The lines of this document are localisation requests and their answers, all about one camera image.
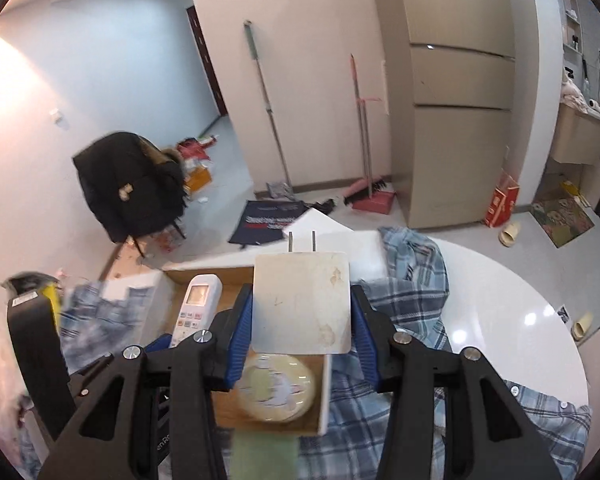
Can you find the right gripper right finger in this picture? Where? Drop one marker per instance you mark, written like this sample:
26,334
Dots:
487,433

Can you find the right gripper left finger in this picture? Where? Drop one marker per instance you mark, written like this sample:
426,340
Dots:
114,433

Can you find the white remote control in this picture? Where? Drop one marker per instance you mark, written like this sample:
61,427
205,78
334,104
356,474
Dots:
198,307

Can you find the white power adapter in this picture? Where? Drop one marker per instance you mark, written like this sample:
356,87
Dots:
301,300

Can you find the yellow bag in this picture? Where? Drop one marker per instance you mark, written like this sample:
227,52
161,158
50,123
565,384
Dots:
52,291

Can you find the grey pouch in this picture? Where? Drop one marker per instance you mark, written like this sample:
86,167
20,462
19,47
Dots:
23,282

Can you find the blue plaid shirt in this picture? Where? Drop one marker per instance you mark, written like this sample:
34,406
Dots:
412,295

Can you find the chair with black jacket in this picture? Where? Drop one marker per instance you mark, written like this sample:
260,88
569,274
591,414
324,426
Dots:
133,188

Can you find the yellow slipper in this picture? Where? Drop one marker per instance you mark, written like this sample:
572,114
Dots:
508,235

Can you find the dark floor bag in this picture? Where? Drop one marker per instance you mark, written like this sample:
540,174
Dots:
262,221

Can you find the red paper bag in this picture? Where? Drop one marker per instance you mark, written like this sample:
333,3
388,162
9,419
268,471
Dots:
503,201

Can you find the red dustpan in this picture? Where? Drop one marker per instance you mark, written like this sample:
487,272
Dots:
380,202

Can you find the patterned doormat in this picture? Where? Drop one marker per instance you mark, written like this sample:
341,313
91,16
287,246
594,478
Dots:
561,219

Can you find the beige sink cabinet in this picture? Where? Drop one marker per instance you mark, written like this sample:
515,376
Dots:
577,137

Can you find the dark wooden door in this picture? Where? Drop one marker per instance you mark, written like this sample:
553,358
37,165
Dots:
206,60

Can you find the beige refrigerator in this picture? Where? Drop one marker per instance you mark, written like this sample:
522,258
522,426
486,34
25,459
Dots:
450,70

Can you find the wall light switch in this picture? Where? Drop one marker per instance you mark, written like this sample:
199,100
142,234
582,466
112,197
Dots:
58,119

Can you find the green handled mop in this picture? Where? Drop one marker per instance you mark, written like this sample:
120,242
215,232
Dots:
282,188

